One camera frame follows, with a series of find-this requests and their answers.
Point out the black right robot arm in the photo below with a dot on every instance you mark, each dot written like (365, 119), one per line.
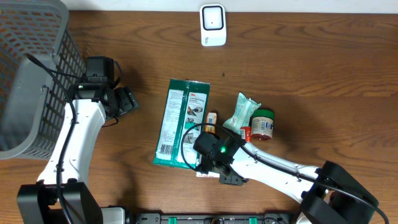
(327, 194)

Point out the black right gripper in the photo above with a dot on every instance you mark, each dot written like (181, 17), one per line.
(233, 180)

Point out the red white sachet stick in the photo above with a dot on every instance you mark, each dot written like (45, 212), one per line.
(245, 132)

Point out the orange Kleenex tissue pack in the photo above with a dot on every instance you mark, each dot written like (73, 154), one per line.
(211, 118)

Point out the white toothpaste box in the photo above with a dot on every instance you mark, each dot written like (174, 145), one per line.
(208, 175)

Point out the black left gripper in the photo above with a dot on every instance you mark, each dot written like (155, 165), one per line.
(129, 101)

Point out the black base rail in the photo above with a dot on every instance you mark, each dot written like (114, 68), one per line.
(267, 218)

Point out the white barcode scanner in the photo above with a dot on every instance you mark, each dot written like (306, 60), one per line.
(213, 25)

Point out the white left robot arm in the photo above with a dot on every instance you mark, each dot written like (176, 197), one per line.
(61, 194)

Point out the light green wipes packet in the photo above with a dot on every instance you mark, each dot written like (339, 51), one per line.
(245, 107)

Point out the green white 3M package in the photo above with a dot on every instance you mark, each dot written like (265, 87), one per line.
(185, 109)

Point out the grey plastic mesh basket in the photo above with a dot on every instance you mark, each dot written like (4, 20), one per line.
(39, 59)

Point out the green lid white jar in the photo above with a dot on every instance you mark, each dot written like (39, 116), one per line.
(262, 125)

